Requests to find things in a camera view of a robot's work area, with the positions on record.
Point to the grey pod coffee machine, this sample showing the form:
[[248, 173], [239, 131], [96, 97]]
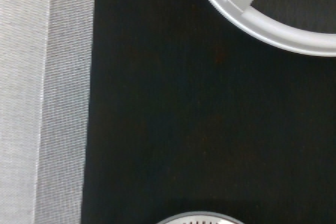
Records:
[[200, 217]]

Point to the white two-tier round shelf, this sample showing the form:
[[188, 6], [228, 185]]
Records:
[[282, 36]]

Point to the black tablecloth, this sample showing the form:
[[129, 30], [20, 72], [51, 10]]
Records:
[[212, 125]]

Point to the grey woven placemat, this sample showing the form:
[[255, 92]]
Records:
[[45, 62]]

